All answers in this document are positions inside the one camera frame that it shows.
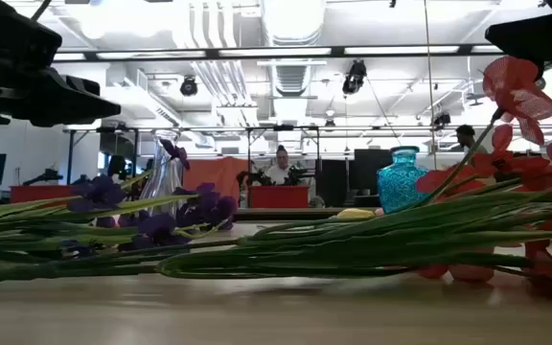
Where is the red storage bin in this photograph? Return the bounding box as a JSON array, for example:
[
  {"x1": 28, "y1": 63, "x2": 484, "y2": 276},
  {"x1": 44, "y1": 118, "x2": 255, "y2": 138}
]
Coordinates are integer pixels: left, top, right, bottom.
[
  {"x1": 248, "y1": 185, "x2": 310, "y2": 209},
  {"x1": 10, "y1": 185, "x2": 74, "y2": 205}
]

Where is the person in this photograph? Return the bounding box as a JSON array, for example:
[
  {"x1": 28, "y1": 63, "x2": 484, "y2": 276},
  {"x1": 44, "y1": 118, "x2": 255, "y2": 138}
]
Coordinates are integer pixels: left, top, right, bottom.
[
  {"x1": 455, "y1": 124, "x2": 489, "y2": 155},
  {"x1": 264, "y1": 145, "x2": 301, "y2": 187}
]

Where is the orange cloth screen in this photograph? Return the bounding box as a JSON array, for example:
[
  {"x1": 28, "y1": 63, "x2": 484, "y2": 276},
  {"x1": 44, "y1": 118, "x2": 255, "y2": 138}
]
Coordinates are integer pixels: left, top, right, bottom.
[{"x1": 182, "y1": 156, "x2": 249, "y2": 202}]

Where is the clear glass vase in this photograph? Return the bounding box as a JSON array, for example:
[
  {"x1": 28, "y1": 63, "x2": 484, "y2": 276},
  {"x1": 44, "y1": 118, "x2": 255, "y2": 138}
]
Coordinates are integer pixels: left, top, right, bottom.
[{"x1": 139, "y1": 128, "x2": 186, "y2": 217}]

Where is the silver ventilation duct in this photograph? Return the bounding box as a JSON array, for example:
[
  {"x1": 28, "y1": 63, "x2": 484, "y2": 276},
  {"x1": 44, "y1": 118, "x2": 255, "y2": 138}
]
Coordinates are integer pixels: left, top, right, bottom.
[{"x1": 260, "y1": 0, "x2": 328, "y2": 100}]

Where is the blue textured glass vase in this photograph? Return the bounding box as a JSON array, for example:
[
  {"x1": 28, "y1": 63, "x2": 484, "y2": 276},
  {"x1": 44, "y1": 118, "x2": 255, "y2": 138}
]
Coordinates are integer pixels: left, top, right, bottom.
[{"x1": 376, "y1": 146, "x2": 430, "y2": 215}]

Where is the black background rig frame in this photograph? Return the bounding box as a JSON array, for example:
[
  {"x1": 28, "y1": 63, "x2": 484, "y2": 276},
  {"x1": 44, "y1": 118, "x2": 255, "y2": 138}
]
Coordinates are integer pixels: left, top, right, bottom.
[{"x1": 64, "y1": 125, "x2": 323, "y2": 188}]

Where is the purple artificial flower bunch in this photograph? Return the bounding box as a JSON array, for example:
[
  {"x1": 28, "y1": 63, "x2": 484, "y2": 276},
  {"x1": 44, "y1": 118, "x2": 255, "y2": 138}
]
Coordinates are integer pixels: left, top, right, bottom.
[
  {"x1": 0, "y1": 138, "x2": 196, "y2": 231},
  {"x1": 0, "y1": 181, "x2": 240, "y2": 285}
]

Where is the black partition panel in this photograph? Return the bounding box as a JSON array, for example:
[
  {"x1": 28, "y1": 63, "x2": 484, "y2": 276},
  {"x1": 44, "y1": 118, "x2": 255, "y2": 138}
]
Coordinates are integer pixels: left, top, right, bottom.
[{"x1": 314, "y1": 158, "x2": 354, "y2": 208}]

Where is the black beam with light strips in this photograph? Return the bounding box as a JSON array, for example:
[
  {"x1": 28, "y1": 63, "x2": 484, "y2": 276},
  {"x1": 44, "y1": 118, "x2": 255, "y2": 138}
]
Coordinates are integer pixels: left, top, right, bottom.
[{"x1": 53, "y1": 43, "x2": 503, "y2": 62}]

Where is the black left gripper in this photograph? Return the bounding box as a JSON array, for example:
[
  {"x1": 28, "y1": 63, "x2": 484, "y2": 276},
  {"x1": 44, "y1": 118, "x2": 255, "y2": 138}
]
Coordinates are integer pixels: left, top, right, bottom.
[{"x1": 0, "y1": 0, "x2": 122, "y2": 128}]

